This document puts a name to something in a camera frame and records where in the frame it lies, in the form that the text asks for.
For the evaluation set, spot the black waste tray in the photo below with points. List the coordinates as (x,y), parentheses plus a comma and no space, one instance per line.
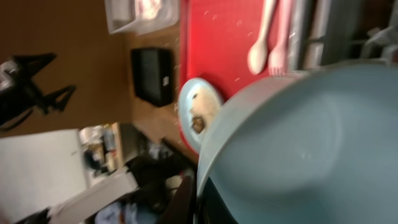
(152,74)

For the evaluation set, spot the food scraps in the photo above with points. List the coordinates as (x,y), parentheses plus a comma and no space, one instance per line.
(205,107)

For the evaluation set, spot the grey dishwasher rack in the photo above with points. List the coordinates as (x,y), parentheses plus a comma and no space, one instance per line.
(324,32)

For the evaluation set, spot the white plastic fork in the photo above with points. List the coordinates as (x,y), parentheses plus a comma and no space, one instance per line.
(278,56)

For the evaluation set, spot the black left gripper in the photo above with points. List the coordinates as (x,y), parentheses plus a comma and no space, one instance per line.
(19,94)

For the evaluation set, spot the light blue plate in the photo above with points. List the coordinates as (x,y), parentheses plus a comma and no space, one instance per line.
(192,139)

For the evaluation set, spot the light blue bowl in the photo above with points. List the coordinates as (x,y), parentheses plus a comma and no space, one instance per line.
(315,149)

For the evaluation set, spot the white plastic spoon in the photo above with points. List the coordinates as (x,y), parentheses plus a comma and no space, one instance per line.
(258,53)

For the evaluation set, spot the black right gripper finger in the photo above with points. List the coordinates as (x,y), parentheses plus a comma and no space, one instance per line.
(181,208)

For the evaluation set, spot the red plastic tray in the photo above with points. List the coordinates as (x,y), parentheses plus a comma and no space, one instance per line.
(215,38)

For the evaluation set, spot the clear plastic waste bin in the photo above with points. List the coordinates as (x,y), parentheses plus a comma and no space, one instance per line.
(141,16)

